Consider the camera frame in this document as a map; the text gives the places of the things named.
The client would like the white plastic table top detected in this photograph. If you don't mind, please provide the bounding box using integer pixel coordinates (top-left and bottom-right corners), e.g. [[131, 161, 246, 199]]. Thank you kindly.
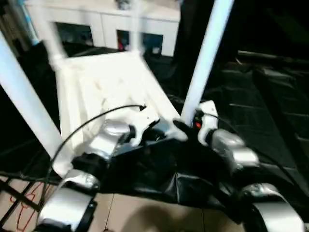
[[52, 50, 189, 177]]

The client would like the black plastic mat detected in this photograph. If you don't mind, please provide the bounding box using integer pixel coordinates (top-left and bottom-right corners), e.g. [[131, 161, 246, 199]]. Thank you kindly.
[[0, 40, 309, 230]]

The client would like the black backdrop cloth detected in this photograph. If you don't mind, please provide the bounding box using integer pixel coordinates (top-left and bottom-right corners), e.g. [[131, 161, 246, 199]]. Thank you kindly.
[[177, 0, 309, 54]]

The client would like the white sideboard cabinet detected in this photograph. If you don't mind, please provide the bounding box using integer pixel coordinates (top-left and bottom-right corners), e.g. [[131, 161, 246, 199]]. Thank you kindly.
[[25, 0, 182, 57]]

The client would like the clear bag of dark parts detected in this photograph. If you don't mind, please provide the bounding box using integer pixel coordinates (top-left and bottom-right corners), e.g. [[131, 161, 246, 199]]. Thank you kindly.
[[114, 0, 132, 10]]

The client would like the blue printed panel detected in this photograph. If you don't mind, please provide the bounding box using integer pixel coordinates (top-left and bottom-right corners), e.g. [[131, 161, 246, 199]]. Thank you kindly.
[[20, 0, 41, 46]]

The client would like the grey tripod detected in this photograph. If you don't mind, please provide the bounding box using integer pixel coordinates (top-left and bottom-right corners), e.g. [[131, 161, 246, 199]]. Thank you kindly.
[[0, 0, 24, 53]]

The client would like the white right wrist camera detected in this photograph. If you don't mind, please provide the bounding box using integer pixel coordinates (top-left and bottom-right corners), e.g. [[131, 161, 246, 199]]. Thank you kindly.
[[197, 100, 221, 146]]

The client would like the black folding stand frame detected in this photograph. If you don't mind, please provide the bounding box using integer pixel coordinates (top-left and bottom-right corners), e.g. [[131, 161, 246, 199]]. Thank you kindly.
[[0, 177, 47, 226]]

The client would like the red floor cable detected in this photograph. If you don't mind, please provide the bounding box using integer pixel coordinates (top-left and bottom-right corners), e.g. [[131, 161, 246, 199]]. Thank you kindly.
[[9, 181, 49, 231]]

